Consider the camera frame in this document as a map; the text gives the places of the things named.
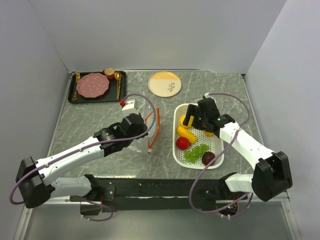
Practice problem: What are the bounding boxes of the clear orange zip bag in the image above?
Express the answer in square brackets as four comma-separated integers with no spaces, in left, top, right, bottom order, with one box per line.
[129,107,160,155]

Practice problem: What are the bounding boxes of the red toy fruit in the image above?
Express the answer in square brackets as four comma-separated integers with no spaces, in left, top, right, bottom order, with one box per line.
[175,137,191,151]

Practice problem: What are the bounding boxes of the green toy grapes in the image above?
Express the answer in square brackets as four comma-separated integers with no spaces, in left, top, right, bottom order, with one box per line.
[183,144,210,164]

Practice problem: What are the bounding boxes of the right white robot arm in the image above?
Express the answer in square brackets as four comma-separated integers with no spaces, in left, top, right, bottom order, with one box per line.
[183,97,293,202]

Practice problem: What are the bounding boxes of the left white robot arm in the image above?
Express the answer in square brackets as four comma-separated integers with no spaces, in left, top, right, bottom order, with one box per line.
[15,113,148,209]

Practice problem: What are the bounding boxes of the yellow toy lemon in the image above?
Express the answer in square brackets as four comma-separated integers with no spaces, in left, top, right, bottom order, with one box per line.
[203,131,214,137]

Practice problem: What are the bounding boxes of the yellow toy pear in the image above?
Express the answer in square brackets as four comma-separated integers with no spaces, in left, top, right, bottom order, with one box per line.
[179,115,194,129]

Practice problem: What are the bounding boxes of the yellow toy banana piece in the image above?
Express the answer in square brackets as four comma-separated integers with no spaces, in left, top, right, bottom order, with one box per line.
[176,126,197,144]

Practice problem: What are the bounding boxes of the white perforated plastic basket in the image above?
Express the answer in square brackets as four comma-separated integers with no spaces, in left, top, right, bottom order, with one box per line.
[172,103,224,170]

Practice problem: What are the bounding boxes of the cream orange round plate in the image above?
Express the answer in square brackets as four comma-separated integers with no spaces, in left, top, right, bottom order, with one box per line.
[148,71,182,98]

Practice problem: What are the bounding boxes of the dark maroon toy fruit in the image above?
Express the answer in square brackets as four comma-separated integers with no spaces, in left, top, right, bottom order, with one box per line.
[201,151,216,166]

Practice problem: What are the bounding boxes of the gold spoon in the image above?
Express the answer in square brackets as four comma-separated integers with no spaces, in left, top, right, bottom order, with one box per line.
[114,72,121,81]

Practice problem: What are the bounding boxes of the pink dotted plate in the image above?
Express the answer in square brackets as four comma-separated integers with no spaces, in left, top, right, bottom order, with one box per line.
[76,73,110,99]

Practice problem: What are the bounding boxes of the orange cup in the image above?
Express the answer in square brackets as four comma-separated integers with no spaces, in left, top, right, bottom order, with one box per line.
[102,67,116,80]

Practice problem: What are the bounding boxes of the gold fork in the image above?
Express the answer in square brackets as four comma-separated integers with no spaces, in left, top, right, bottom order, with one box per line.
[72,72,81,101]

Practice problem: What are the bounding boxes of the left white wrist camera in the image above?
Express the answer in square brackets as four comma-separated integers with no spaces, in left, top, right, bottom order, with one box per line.
[121,99,139,116]

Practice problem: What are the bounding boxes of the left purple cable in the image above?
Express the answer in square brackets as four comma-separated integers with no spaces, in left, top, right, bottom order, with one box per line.
[9,93,157,206]

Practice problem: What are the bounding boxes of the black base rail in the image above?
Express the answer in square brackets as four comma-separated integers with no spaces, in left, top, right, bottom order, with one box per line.
[69,174,251,216]

